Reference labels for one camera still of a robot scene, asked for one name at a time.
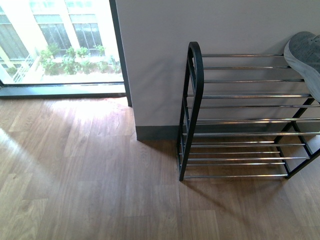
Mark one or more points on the grey knit sneaker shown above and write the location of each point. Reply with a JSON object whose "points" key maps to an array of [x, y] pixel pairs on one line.
{"points": [[302, 53]]}

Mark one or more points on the black metal shoe rack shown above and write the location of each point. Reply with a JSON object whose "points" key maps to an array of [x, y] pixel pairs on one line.
{"points": [[245, 115]]}

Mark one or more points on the dark window frame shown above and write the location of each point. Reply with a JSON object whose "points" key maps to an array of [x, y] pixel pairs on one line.
{"points": [[61, 48]]}

